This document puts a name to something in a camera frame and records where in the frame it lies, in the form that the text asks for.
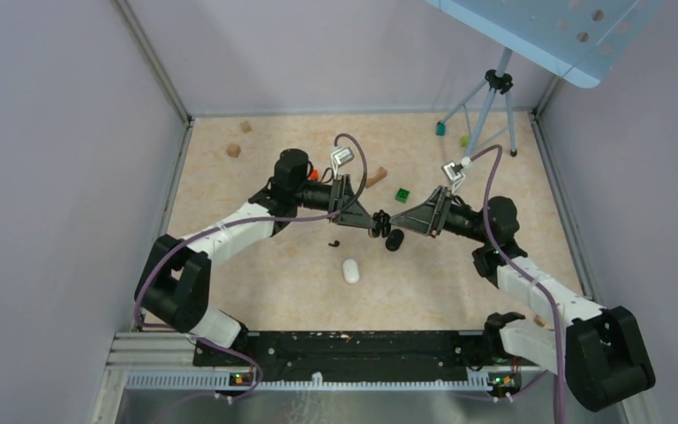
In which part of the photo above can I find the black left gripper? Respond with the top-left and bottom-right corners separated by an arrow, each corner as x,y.
292,173 -> 375,229

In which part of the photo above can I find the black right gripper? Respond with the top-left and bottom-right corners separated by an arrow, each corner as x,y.
390,185 -> 491,244

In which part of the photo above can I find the black earbud charging case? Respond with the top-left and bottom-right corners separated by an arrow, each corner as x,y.
385,229 -> 405,252

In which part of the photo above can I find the white earbud charging case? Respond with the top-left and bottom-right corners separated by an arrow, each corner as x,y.
342,259 -> 360,284

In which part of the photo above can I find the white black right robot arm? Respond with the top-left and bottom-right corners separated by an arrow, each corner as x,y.
389,186 -> 656,412

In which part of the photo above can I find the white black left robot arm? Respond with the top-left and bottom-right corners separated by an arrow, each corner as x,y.
133,148 -> 387,365

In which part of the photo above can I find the green block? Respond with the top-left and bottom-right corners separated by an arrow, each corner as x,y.
395,187 -> 411,203

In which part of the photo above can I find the brown wooden arch block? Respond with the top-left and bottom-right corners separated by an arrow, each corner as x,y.
365,167 -> 388,188

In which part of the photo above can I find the tan block near base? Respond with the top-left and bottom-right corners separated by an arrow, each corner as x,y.
533,315 -> 549,328

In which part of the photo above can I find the grey tripod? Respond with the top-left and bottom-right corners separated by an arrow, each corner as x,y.
436,48 -> 518,162

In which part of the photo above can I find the light blue perforated panel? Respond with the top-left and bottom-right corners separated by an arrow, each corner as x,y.
429,0 -> 664,88

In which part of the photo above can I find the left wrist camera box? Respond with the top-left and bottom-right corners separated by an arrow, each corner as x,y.
330,147 -> 355,174

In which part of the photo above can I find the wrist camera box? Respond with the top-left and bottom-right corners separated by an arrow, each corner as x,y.
441,156 -> 472,193
330,147 -> 355,174

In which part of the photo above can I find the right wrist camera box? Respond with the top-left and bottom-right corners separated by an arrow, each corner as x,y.
441,156 -> 472,193

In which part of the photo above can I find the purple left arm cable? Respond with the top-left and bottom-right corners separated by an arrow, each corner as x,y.
132,132 -> 368,404

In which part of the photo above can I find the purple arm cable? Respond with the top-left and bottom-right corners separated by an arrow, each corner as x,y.
132,132 -> 368,404
462,145 -> 569,424

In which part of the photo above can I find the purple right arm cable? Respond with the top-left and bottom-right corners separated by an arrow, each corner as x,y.
462,145 -> 569,424

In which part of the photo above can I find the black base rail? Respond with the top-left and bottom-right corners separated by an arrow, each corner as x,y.
192,330 -> 528,382

